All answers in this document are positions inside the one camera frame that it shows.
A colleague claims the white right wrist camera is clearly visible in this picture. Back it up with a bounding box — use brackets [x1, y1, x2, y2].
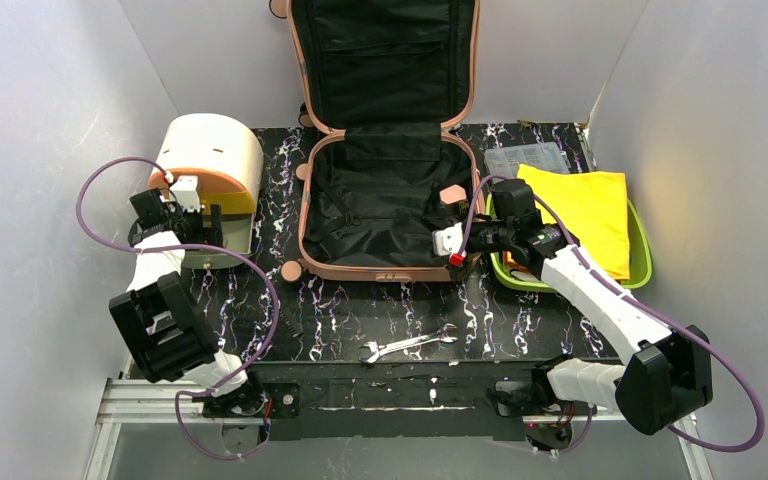
[432, 222, 466, 267]

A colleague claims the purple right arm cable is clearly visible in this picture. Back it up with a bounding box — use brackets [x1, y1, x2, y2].
[456, 174, 767, 458]

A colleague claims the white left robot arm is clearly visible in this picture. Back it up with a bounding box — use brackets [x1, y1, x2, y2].
[108, 189, 248, 397]

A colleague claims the yellow snack packet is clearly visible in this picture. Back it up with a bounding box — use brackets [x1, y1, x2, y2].
[517, 165, 630, 280]

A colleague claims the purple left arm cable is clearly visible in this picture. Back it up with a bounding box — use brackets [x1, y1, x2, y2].
[75, 156, 282, 462]

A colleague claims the pink hard-shell suitcase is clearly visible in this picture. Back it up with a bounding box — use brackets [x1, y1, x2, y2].
[270, 1, 484, 283]

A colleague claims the clear plastic screw box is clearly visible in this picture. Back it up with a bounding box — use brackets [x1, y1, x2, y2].
[484, 143, 571, 177]

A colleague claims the green plastic tray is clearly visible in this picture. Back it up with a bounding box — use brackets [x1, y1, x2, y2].
[489, 200, 653, 293]

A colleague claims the aluminium frame rail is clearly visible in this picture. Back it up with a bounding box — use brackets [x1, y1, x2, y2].
[83, 317, 273, 480]

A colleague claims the black spring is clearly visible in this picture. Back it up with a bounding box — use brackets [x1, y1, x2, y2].
[280, 310, 304, 338]

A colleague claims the cream cylindrical drum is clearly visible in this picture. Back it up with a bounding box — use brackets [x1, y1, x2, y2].
[147, 113, 264, 256]

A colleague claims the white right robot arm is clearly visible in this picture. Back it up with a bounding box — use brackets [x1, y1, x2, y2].
[456, 175, 713, 435]

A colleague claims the white printed garment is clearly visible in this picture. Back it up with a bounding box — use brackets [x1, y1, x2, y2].
[509, 269, 541, 283]

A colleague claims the silver open-end wrench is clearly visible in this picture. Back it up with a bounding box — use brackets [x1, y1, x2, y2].
[360, 323, 458, 364]

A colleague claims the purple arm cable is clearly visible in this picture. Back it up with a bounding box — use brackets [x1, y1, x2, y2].
[75, 156, 282, 462]
[456, 174, 767, 458]

